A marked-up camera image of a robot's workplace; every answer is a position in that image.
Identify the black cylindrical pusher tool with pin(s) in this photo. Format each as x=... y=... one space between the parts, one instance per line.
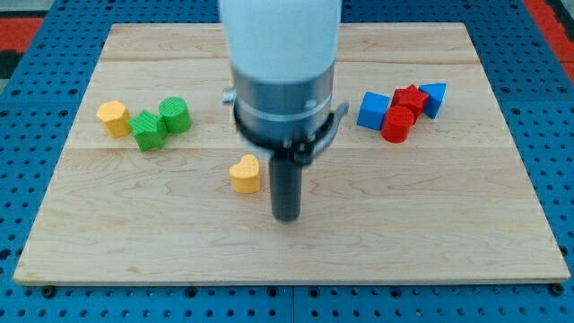
x=284 y=176

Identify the yellow heart block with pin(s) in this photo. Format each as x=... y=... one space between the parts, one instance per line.
x=245 y=177

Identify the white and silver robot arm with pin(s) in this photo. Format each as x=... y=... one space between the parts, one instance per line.
x=282 y=58

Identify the green star block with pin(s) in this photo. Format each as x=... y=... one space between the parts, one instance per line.
x=149 y=130

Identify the red star block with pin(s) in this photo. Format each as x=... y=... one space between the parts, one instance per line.
x=412 y=98

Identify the blue cube block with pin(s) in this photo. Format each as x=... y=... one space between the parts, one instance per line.
x=372 y=111

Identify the red cylinder block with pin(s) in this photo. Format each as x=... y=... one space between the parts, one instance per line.
x=397 y=124

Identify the green cylinder block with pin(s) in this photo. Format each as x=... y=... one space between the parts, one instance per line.
x=175 y=114

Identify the wooden board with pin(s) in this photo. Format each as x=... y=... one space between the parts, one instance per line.
x=452 y=204

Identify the blue triangle block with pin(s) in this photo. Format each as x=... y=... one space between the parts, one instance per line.
x=436 y=92

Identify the yellow hexagon block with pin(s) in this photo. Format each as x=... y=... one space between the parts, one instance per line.
x=114 y=116

